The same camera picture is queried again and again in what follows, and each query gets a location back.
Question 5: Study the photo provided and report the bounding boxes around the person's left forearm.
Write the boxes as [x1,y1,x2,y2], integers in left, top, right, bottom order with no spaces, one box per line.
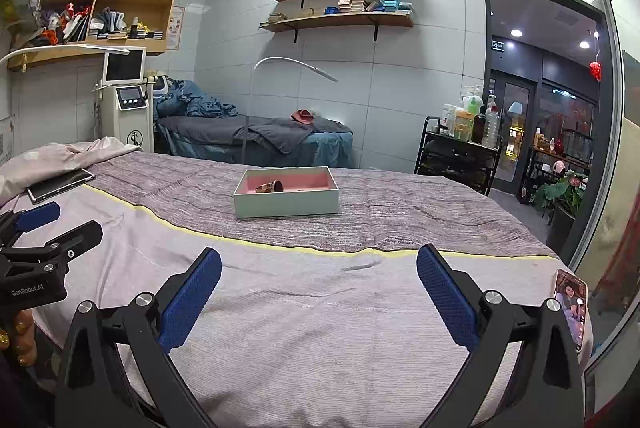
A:
[0,350,58,428]

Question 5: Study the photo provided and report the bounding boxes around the pink quilt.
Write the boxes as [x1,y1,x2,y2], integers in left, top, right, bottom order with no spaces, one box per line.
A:
[0,137,144,209]

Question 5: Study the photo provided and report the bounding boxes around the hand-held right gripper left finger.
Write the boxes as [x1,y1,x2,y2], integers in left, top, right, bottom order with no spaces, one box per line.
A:
[54,247,223,428]

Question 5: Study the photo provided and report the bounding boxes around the green potted lotus plant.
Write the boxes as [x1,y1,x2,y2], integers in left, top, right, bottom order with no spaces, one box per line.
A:
[534,170,590,254]

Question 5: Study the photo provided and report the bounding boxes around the white beauty machine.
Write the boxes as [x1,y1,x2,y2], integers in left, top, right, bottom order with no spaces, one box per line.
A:
[92,46,156,155]

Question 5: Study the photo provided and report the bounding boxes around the person's left hand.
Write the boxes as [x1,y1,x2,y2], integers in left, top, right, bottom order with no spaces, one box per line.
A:
[0,307,37,369]

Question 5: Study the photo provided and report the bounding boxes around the light green box pink lining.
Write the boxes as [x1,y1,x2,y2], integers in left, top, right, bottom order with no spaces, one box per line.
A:
[233,166,341,219]

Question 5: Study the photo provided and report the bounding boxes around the wall poster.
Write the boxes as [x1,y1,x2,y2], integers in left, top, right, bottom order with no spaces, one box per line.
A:
[166,5,186,52]

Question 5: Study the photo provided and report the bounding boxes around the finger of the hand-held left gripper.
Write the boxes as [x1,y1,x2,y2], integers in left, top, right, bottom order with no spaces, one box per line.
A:
[0,201,61,251]
[0,220,104,280]

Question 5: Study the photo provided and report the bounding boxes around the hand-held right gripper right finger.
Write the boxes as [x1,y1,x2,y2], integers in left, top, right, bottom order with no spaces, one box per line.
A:
[416,243,586,428]

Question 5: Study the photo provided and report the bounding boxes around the black trolley rack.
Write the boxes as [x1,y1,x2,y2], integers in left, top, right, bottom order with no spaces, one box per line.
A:
[413,115,504,197]

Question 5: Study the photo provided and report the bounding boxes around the stacks of small boxes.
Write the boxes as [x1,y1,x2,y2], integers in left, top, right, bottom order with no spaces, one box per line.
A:
[267,0,415,26]

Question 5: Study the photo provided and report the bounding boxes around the cluster of toiletry bottles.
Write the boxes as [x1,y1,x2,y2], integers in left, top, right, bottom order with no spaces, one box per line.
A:
[440,85,503,148]

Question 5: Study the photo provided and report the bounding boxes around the blue crumpled duvet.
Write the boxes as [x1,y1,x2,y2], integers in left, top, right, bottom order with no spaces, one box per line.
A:
[156,79,239,120]

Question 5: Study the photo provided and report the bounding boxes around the white arc floor lamp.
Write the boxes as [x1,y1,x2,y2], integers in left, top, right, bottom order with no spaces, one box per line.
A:
[243,56,340,165]

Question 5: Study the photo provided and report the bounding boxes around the smartphone with lit screen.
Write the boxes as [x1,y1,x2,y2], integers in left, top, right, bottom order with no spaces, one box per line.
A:
[554,268,589,352]

